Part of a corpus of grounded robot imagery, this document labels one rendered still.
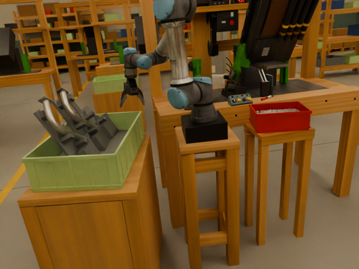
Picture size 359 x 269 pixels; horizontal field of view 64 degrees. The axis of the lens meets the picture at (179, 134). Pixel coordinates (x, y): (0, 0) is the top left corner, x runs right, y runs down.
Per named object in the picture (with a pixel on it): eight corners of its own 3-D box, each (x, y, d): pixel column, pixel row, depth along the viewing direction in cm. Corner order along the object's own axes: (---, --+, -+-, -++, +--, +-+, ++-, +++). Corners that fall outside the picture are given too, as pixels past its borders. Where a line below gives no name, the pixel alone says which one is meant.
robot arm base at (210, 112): (221, 119, 154) (220, 101, 151) (194, 124, 152) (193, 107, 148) (212, 112, 168) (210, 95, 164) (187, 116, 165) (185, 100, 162)
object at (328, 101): (364, 109, 211) (367, 88, 205) (162, 137, 189) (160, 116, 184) (350, 104, 224) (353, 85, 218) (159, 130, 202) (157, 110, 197)
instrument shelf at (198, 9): (297, 4, 224) (297, -1, 222) (184, 13, 211) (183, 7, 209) (280, 6, 247) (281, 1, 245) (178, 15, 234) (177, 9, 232)
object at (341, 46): (341, 48, 1099) (343, 28, 1072) (357, 50, 1025) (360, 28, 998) (312, 51, 1081) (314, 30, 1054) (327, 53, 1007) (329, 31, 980)
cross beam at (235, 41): (302, 42, 257) (303, 32, 254) (158, 57, 239) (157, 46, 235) (298, 42, 262) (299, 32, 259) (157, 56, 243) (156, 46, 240)
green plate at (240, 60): (248, 74, 209) (255, 45, 203) (237, 73, 207) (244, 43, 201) (242, 72, 220) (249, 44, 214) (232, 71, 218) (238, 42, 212)
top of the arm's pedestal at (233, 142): (240, 148, 151) (240, 141, 149) (180, 155, 149) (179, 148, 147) (225, 127, 180) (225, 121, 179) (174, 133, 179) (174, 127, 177)
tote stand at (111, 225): (156, 319, 151) (136, 192, 123) (59, 325, 152) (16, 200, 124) (162, 231, 215) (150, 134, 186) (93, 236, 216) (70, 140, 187)
